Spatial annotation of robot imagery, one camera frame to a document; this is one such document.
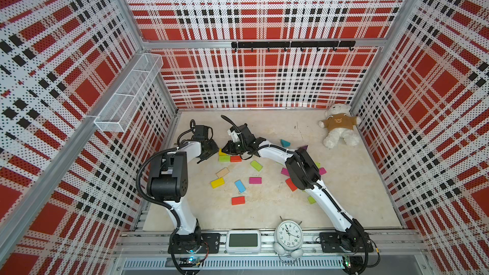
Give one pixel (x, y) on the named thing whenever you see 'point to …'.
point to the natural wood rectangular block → (222, 172)
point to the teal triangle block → (284, 143)
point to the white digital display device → (243, 241)
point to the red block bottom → (238, 200)
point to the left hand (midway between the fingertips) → (216, 149)
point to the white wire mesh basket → (118, 111)
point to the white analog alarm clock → (288, 240)
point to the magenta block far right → (322, 171)
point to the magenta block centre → (255, 180)
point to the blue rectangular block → (240, 186)
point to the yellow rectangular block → (218, 183)
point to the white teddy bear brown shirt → (340, 124)
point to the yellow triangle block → (221, 153)
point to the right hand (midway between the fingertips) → (224, 150)
